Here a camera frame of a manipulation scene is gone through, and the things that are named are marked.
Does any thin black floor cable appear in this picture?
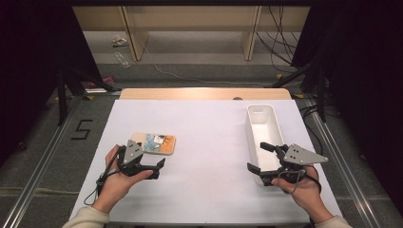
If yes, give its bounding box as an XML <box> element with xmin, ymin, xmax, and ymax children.
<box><xmin>298</xmin><ymin>105</ymin><xmax>324</xmax><ymax>156</ymax></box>

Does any pink packet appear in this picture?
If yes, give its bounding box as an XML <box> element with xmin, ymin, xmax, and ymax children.
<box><xmin>87</xmin><ymin>75</ymin><xmax>115</xmax><ymax>89</ymax></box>

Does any black hanging cable bundle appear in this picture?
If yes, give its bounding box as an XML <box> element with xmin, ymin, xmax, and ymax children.
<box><xmin>256</xmin><ymin>5</ymin><xmax>300</xmax><ymax>74</ymax></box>

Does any person's left hand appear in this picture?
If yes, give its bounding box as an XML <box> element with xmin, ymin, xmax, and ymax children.
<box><xmin>93</xmin><ymin>144</ymin><xmax>154</xmax><ymax>214</ymax></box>

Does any metal floor rail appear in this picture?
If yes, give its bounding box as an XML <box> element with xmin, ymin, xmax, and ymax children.
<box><xmin>1</xmin><ymin>94</ymin><xmax>84</xmax><ymax>228</ymax></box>
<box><xmin>303</xmin><ymin>98</ymin><xmax>381</xmax><ymax>228</ymax></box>

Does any black metal stand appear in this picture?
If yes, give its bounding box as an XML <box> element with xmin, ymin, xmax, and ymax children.
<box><xmin>56</xmin><ymin>65</ymin><xmax>123</xmax><ymax>127</ymax></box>
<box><xmin>271</xmin><ymin>60</ymin><xmax>327</xmax><ymax>123</ymax></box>

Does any light wooden shelf unit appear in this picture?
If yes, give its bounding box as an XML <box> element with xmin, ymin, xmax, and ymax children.
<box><xmin>71</xmin><ymin>5</ymin><xmax>312</xmax><ymax>62</ymax></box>

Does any black curtain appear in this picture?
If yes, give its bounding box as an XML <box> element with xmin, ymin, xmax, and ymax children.
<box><xmin>291</xmin><ymin>0</ymin><xmax>403</xmax><ymax>207</ymax></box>
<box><xmin>0</xmin><ymin>0</ymin><xmax>104</xmax><ymax>165</ymax></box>

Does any person's right hand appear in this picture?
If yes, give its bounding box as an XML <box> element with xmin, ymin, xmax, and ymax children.
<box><xmin>271</xmin><ymin>165</ymin><xmax>334</xmax><ymax>224</ymax></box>

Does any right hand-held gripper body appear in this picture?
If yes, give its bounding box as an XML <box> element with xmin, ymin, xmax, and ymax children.
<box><xmin>260</xmin><ymin>143</ymin><xmax>329</xmax><ymax>186</ymax></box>

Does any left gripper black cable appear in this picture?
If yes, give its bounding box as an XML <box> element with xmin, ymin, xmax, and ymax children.
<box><xmin>84</xmin><ymin>146</ymin><xmax>123</xmax><ymax>206</ymax></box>

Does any white table mat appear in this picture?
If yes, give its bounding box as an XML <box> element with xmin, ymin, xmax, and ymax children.
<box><xmin>68</xmin><ymin>99</ymin><xmax>345</xmax><ymax>226</ymax></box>

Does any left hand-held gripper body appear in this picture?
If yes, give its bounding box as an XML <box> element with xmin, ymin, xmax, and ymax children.
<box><xmin>117</xmin><ymin>139</ymin><xmax>153</xmax><ymax>177</ymax></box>

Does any clear plastic bottle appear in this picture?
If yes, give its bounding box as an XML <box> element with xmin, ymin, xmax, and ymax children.
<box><xmin>114</xmin><ymin>51</ymin><xmax>131</xmax><ymax>69</ymax></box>

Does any white plastic bin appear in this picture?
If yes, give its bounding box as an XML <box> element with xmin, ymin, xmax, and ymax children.
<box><xmin>245</xmin><ymin>104</ymin><xmax>286</xmax><ymax>186</ymax></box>

